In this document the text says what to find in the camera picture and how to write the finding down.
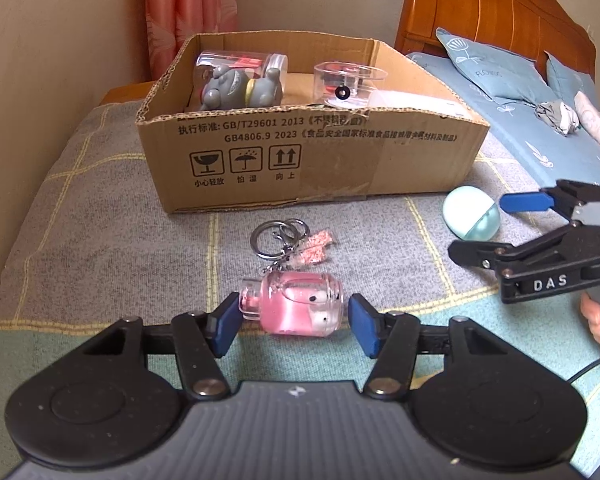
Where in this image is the checked printed blanket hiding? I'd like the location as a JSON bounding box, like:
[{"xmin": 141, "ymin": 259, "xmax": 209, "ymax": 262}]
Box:
[{"xmin": 0, "ymin": 102, "xmax": 600, "ymax": 480}]

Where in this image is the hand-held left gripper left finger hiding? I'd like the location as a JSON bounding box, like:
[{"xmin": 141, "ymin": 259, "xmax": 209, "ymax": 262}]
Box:
[{"xmin": 82, "ymin": 294, "xmax": 241, "ymax": 401}]

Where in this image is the pale blue round case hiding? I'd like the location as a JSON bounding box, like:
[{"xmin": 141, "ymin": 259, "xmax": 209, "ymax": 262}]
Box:
[{"xmin": 442, "ymin": 186, "xmax": 502, "ymax": 242}]

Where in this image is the person's right hand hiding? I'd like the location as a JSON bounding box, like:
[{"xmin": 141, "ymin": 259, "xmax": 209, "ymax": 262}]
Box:
[{"xmin": 580, "ymin": 292, "xmax": 600, "ymax": 348}]

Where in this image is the clear plastic jar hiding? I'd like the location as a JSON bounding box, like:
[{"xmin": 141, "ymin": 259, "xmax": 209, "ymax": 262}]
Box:
[{"xmin": 194, "ymin": 49, "xmax": 290, "ymax": 111}]

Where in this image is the pink bottle keychain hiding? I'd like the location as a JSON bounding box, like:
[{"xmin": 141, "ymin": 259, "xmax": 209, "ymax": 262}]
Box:
[{"xmin": 237, "ymin": 217, "xmax": 346, "ymax": 337}]

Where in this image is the black cable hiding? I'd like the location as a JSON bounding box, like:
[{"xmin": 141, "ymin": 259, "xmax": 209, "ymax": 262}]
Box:
[{"xmin": 565, "ymin": 350, "xmax": 600, "ymax": 383}]

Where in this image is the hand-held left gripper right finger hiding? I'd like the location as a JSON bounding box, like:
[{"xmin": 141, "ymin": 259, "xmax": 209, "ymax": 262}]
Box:
[{"xmin": 347, "ymin": 295, "xmax": 516, "ymax": 400}]

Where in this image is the blue bed sheet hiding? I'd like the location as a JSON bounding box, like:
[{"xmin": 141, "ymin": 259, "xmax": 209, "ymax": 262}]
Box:
[{"xmin": 405, "ymin": 51, "xmax": 600, "ymax": 201}]

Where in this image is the pink patterned curtain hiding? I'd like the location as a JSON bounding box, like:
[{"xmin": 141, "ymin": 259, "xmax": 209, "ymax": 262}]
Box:
[{"xmin": 142, "ymin": 0, "xmax": 241, "ymax": 83}]

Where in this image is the small blue pillow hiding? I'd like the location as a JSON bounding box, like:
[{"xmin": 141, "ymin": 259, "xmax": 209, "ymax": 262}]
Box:
[{"xmin": 545, "ymin": 51, "xmax": 598, "ymax": 103}]

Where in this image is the clear square plastic container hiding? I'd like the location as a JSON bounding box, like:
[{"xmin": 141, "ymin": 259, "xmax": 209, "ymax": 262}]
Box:
[{"xmin": 312, "ymin": 60, "xmax": 388, "ymax": 111}]

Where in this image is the grey crumpled cloth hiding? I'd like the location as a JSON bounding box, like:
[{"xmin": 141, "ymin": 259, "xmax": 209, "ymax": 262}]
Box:
[{"xmin": 534, "ymin": 100, "xmax": 581, "ymax": 137}]

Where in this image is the large blue patterned pillow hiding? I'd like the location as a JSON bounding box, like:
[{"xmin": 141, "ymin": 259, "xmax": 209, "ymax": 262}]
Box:
[{"xmin": 435, "ymin": 27, "xmax": 556, "ymax": 106}]

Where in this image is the wooden headboard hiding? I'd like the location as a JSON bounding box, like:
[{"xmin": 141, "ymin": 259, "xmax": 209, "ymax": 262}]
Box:
[{"xmin": 394, "ymin": 0, "xmax": 598, "ymax": 78}]

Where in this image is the grey elephant toy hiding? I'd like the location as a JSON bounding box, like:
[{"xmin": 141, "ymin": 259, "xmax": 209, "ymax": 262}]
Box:
[
  {"xmin": 200, "ymin": 62, "xmax": 253, "ymax": 111},
  {"xmin": 245, "ymin": 69, "xmax": 284, "ymax": 108}
]

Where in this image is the cardboard box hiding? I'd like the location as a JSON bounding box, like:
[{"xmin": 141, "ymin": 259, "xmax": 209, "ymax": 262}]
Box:
[{"xmin": 134, "ymin": 32, "xmax": 491, "ymax": 215}]

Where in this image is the wooden table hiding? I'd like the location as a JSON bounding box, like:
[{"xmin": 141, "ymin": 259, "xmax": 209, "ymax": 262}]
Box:
[{"xmin": 99, "ymin": 81, "xmax": 153, "ymax": 107}]

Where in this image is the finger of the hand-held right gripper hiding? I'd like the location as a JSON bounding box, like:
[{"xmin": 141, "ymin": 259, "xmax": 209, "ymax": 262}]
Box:
[
  {"xmin": 499, "ymin": 179, "xmax": 600, "ymax": 222},
  {"xmin": 447, "ymin": 224, "xmax": 583, "ymax": 270}
]

